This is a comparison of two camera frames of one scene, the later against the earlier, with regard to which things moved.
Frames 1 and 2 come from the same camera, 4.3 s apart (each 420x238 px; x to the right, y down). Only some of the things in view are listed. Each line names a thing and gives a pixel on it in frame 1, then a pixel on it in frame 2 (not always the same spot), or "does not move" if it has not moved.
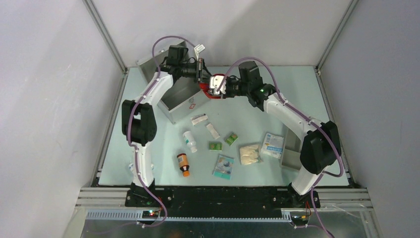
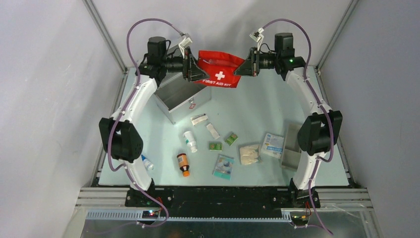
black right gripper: x=227 y=94 -> x=249 y=67
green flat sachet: x=215 y=146 does not move
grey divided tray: x=291 y=149 does not move
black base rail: x=221 y=202 does not move
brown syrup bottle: x=183 y=161 does not move
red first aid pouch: x=205 y=87 -> x=220 y=66
